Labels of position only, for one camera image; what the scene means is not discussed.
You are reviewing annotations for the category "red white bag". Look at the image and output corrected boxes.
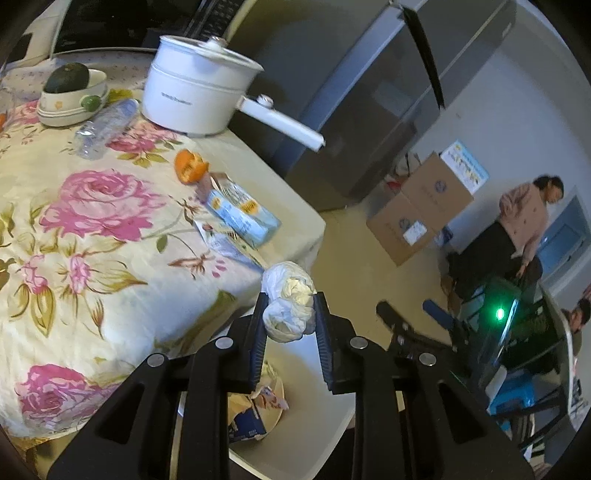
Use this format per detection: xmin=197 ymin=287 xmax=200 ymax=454
xmin=385 ymin=152 xmax=421 ymax=192

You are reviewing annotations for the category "floral tablecloth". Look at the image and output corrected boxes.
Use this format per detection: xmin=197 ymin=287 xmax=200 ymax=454
xmin=0 ymin=51 xmax=326 ymax=439

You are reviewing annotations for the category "dark green avocado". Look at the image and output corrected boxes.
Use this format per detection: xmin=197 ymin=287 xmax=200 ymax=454
xmin=44 ymin=64 xmax=90 ymax=94

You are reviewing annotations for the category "cream bowl with green dots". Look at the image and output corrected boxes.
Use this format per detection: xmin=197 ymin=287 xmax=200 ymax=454
xmin=37 ymin=69 xmax=112 ymax=127

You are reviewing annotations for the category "blue yellow printed sheet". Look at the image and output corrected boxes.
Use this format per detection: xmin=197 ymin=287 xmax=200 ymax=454
xmin=441 ymin=140 xmax=489 ymax=195

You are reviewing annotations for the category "white cooking pot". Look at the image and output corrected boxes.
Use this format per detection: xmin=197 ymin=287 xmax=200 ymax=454
xmin=141 ymin=34 xmax=325 ymax=151

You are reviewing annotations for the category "flattened light blue wrapper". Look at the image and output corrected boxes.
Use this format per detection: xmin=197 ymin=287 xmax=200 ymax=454
xmin=194 ymin=220 xmax=267 ymax=273

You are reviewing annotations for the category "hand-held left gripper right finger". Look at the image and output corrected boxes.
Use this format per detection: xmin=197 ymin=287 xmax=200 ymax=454
xmin=314 ymin=292 xmax=535 ymax=480

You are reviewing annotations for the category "grey refrigerator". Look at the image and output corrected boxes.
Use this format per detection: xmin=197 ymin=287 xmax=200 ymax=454
xmin=226 ymin=0 xmax=517 ymax=212

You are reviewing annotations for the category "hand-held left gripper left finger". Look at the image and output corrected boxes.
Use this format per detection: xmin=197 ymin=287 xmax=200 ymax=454
xmin=46 ymin=292 xmax=270 ymax=480

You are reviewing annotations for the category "blue stool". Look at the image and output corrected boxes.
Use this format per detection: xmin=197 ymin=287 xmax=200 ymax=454
xmin=489 ymin=383 xmax=536 ymax=416

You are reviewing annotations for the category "orange peel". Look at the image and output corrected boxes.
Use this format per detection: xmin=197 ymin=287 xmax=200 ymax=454
xmin=174 ymin=148 xmax=209 ymax=184

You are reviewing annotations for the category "torn dark blue carton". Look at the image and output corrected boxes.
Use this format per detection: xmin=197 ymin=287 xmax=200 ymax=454
xmin=228 ymin=385 xmax=289 ymax=444

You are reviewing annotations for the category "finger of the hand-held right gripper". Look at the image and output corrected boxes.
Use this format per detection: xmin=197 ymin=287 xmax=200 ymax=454
xmin=424 ymin=299 xmax=467 ymax=342
xmin=376 ymin=301 xmax=419 ymax=352

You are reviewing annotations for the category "white tissue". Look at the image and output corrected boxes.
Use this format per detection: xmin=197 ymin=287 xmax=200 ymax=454
xmin=261 ymin=261 xmax=318 ymax=343

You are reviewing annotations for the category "cardboard box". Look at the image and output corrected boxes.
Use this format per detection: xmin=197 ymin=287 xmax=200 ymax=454
xmin=366 ymin=191 xmax=450 ymax=267
xmin=401 ymin=151 xmax=475 ymax=232

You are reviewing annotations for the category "pot lid with knob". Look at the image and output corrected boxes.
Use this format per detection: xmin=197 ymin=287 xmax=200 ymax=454
xmin=159 ymin=36 xmax=264 ymax=75

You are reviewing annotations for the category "black microwave oven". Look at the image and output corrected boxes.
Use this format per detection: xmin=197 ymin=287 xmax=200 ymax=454
xmin=55 ymin=0 xmax=245 ymax=51

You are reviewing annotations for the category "white plastic bin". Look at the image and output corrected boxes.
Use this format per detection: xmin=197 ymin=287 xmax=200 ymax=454
xmin=171 ymin=342 xmax=356 ymax=480

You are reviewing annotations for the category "clear plastic bottle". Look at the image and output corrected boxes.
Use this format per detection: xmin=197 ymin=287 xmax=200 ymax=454
xmin=74 ymin=98 xmax=140 ymax=160

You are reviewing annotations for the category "round glass table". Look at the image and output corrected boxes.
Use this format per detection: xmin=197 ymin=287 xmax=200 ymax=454
xmin=503 ymin=281 xmax=585 ymax=457

